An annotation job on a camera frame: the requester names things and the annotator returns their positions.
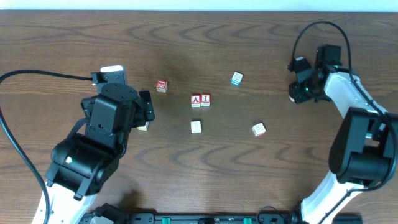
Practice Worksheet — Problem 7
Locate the red letter A block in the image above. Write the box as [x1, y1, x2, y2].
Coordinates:
[191, 95, 201, 108]

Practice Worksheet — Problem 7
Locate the red letter I block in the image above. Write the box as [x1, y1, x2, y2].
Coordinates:
[200, 94, 211, 106]

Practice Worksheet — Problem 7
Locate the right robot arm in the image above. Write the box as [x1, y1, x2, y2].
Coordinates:
[285, 45, 397, 223]

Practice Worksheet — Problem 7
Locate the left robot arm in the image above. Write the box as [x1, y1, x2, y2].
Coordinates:
[33, 83, 155, 223]

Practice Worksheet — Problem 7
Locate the red picture block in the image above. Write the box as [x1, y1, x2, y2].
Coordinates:
[156, 80, 167, 93]

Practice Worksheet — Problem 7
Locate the yellow-edged picture block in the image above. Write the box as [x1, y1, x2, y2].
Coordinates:
[137, 121, 149, 131]

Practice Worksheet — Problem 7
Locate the plain white centre block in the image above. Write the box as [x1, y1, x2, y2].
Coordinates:
[190, 121, 201, 134]

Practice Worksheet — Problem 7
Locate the white block red side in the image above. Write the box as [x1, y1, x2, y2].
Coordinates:
[252, 123, 266, 137]

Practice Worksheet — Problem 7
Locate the blue and white block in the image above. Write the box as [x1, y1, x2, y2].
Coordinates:
[231, 72, 243, 86]

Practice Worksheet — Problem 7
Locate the left black cable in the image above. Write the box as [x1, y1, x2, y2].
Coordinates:
[0, 69, 94, 224]

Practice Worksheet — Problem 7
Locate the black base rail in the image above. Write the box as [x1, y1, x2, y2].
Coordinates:
[79, 203, 364, 224]

